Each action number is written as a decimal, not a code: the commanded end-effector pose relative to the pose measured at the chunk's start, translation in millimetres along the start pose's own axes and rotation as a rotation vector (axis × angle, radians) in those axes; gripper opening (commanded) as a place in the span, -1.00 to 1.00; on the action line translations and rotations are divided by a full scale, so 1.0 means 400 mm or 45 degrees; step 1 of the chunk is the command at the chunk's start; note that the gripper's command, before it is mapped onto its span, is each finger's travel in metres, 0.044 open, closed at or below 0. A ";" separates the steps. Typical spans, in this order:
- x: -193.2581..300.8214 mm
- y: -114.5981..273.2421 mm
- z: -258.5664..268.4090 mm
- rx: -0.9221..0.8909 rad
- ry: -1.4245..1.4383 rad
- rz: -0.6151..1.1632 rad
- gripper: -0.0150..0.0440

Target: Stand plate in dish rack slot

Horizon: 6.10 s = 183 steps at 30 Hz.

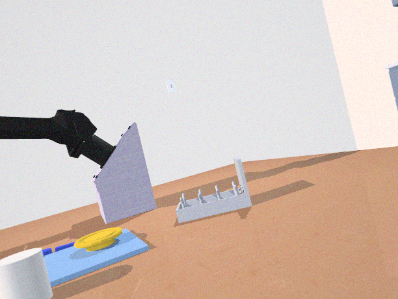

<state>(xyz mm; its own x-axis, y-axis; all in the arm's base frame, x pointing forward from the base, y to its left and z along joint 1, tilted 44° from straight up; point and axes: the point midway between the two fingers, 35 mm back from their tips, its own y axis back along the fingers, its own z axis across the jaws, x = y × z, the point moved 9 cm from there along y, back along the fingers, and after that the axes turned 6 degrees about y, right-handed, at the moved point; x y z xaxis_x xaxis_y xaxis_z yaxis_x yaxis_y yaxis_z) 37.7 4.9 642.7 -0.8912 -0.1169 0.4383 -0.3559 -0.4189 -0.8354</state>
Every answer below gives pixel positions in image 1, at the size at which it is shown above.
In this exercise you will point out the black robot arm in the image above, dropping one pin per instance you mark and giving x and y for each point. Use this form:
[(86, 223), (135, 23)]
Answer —
[(67, 127)]

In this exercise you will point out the white cylinder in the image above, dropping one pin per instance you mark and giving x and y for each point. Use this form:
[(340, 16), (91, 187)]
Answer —
[(24, 275)]

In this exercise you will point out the yellow plate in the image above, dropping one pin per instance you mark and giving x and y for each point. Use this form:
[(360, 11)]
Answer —
[(99, 239)]

